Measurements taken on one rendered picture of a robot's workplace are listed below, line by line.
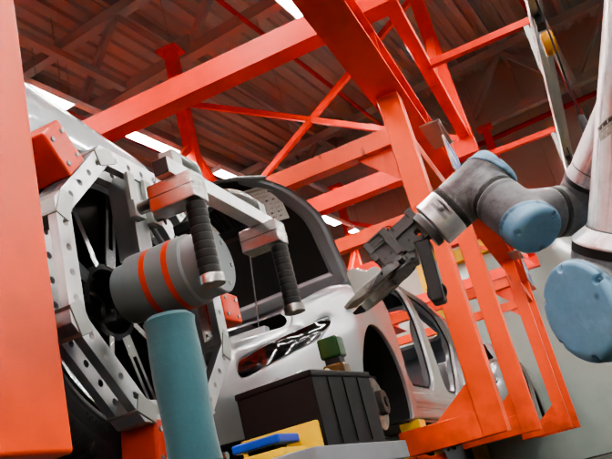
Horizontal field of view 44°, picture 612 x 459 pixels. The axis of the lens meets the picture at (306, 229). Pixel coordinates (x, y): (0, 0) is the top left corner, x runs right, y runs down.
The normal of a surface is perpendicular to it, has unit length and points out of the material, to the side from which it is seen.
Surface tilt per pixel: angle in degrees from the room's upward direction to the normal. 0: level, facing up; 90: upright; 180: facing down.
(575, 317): 95
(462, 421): 90
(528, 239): 144
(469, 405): 90
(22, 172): 90
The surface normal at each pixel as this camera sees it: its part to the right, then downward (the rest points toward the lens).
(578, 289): -0.90, 0.18
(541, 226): 0.32, 0.50
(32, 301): 0.89, -0.34
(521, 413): -0.38, -0.23
